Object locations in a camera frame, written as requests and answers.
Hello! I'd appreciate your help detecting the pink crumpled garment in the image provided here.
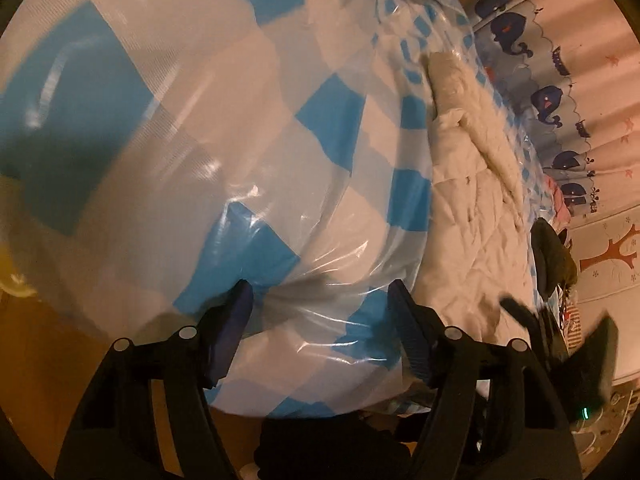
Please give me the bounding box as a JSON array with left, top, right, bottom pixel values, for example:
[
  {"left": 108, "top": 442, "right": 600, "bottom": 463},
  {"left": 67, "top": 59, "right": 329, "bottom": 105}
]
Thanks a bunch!
[{"left": 544, "top": 176, "right": 572, "bottom": 232}]

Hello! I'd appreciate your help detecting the whale print curtain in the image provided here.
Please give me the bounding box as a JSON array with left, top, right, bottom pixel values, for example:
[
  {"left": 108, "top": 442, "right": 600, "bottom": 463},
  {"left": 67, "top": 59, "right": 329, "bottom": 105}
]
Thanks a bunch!
[{"left": 468, "top": 0, "right": 639, "bottom": 219}]

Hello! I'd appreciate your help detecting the dark green puffer jacket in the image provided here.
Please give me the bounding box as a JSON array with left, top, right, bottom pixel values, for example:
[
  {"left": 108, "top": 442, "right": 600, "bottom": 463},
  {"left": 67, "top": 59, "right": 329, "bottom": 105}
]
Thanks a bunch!
[{"left": 530, "top": 218, "right": 578, "bottom": 301}]

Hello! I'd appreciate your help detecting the white quilted puffer jacket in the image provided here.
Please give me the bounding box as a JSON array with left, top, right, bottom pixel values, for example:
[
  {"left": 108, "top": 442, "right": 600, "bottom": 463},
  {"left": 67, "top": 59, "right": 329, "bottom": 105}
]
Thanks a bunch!
[{"left": 412, "top": 52, "right": 534, "bottom": 344}]

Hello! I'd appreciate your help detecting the blue checkered plastic bed cover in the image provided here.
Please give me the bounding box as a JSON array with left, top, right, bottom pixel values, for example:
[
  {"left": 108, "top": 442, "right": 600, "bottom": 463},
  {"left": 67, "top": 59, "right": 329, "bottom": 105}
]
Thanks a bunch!
[{"left": 0, "top": 0, "right": 557, "bottom": 418}]

